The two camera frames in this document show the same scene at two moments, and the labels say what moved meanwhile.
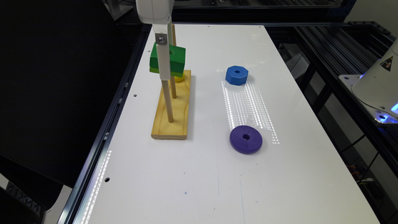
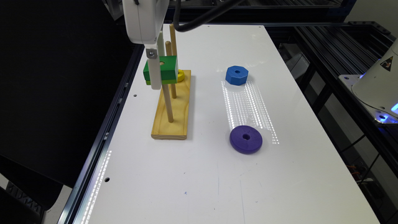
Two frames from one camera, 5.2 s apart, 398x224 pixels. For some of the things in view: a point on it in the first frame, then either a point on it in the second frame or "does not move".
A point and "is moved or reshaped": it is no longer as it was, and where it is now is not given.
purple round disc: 245,139 does not move
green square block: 177,60 is moved or reshaped
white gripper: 158,14 -> 144,23
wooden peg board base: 177,129 does not move
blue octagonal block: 236,75 does not move
